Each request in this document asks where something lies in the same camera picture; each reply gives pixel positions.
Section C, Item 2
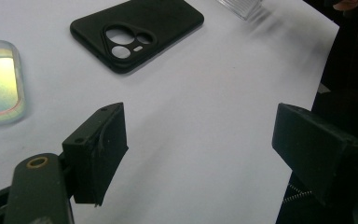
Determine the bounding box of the black phone case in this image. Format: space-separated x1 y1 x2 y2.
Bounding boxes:
69 0 205 75

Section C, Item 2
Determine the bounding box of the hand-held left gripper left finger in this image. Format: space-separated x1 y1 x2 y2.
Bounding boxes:
62 102 129 207

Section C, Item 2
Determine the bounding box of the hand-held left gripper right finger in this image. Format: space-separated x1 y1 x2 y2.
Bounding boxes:
271 102 358 207

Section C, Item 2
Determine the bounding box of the clear plastic tray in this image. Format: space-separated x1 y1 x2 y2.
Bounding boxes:
215 0 264 21

